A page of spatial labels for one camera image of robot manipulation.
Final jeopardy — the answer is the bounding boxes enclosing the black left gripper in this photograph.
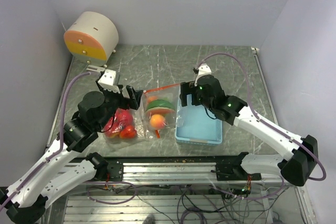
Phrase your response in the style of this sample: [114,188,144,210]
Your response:
[95,78,142,130]

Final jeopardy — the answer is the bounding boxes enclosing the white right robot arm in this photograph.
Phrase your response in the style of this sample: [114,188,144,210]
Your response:
[180,74,318,186]

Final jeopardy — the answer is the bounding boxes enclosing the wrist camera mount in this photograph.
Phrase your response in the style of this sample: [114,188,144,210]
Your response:
[193,63,212,86]
[96,69,120,93]

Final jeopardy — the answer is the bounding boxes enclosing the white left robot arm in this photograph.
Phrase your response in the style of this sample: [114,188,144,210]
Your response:
[1,86,143,223]

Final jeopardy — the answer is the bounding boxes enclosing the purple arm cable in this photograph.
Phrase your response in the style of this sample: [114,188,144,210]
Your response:
[0,71,92,209]
[196,52,326,201]

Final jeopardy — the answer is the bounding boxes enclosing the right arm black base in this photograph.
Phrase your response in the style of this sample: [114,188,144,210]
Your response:
[211,152,262,181]

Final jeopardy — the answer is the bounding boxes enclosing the white corner clip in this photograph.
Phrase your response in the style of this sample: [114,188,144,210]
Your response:
[251,47,259,55]

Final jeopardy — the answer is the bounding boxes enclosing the clear zip bag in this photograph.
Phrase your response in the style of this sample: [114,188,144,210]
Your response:
[102,109,143,143]
[142,83,180,138]

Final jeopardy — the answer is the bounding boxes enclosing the clear zip top bag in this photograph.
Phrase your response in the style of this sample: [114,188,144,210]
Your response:
[142,83,180,138]

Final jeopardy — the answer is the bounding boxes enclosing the watermelon slice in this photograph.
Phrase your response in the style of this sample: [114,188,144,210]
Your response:
[145,99,175,115]

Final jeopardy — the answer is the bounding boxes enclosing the peach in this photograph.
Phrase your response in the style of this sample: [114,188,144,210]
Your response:
[149,114,166,130]

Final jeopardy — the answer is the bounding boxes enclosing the aluminium rail frame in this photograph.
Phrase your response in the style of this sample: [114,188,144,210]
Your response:
[28,162,305,185]

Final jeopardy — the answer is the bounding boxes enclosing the red apple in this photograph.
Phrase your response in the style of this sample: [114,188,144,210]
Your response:
[114,109,133,131]
[119,125,137,139]
[103,122,120,138]

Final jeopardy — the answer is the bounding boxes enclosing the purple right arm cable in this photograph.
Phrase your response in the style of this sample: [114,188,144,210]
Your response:
[196,52,326,201]

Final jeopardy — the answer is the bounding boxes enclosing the orange fruit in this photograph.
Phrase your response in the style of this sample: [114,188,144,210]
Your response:
[147,96,158,103]

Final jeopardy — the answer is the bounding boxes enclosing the small white bracket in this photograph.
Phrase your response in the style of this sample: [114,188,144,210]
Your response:
[86,65,106,73]

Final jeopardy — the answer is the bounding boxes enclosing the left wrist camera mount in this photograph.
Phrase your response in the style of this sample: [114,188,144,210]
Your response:
[96,69,120,93]

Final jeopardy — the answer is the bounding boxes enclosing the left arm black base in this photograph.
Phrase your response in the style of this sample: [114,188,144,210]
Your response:
[85,152,123,182]

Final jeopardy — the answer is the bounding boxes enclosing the blue plastic basket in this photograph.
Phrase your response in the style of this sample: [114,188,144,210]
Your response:
[175,95,223,145]

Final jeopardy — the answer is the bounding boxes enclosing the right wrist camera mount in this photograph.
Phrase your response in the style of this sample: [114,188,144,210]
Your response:
[193,63,212,86]

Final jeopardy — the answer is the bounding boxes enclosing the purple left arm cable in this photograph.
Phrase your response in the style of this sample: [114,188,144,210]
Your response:
[0,71,92,209]

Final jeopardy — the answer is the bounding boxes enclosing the round beige drawer box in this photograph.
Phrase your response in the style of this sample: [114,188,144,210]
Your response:
[64,11,119,66]

